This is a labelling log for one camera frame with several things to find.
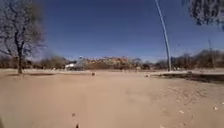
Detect row of bare trees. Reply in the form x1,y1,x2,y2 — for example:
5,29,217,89
0,49,224,71

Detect thin pole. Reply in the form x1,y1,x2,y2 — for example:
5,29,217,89
208,39,216,70

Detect large bare tree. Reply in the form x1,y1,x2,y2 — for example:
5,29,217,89
0,0,46,75

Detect tall pale curved pole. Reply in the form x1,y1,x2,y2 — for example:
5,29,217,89
153,0,173,72

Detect sandy dirt ground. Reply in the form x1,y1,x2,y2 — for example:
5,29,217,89
0,68,224,128

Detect overhanging tree branches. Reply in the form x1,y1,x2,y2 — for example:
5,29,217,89
187,0,224,32

